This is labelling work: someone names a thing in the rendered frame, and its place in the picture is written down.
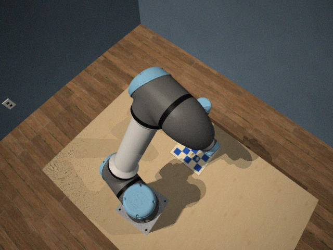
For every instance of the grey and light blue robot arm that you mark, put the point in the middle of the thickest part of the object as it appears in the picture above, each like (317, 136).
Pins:
(159, 102)

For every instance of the blue and white checkerboard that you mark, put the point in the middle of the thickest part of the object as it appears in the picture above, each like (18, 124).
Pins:
(197, 166)

